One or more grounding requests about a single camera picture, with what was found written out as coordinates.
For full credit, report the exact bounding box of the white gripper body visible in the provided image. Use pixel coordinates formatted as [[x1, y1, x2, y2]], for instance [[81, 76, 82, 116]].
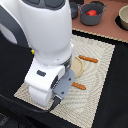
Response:
[[24, 59, 75, 107]]

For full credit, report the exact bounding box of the red tomato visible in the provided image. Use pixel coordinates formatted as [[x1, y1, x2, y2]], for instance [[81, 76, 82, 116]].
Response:
[[86, 10, 97, 16]]

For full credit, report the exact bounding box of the grey two-handled pot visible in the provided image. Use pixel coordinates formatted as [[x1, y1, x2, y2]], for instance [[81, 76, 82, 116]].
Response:
[[80, 3, 108, 26]]

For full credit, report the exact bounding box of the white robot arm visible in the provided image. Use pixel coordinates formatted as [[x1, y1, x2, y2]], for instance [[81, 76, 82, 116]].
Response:
[[0, 0, 75, 109]]

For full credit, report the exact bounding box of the beige round plate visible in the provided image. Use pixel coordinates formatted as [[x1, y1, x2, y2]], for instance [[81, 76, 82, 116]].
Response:
[[71, 57, 84, 77]]

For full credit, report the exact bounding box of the white woven placemat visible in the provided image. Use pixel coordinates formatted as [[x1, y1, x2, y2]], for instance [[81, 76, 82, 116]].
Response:
[[13, 33, 116, 128]]

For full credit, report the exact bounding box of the beige bowl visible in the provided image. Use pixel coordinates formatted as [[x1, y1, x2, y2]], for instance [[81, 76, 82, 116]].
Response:
[[119, 5, 128, 30]]

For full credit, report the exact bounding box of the fork with wooden handle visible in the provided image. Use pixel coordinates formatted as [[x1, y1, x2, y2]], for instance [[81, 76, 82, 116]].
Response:
[[72, 82, 86, 90]]

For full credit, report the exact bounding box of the knife with wooden handle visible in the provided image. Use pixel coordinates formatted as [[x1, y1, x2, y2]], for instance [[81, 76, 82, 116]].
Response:
[[78, 55, 98, 63]]

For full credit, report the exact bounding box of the grey saucepan with handle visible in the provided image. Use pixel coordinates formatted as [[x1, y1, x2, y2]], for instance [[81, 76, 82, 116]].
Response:
[[70, 2, 79, 18]]

